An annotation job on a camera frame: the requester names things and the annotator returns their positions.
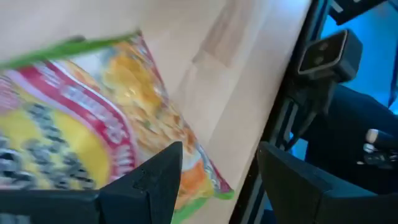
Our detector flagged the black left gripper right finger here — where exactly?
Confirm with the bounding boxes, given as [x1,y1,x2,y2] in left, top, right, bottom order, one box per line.
[257,141,398,224]

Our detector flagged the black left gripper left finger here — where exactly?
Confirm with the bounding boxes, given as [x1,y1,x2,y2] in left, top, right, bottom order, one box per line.
[0,141,183,224]

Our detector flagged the green-edged shrimp ramen pack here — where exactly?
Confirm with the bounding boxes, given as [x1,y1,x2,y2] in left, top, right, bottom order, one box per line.
[0,29,236,224]

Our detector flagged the person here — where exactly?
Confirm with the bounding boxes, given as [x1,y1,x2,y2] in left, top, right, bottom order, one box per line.
[303,83,398,195]

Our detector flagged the black aluminium table frame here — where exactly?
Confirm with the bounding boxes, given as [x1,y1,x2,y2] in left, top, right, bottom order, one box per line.
[228,0,332,224]

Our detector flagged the black table-level camera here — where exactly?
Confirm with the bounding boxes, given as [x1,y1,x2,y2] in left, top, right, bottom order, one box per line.
[297,29,364,84]

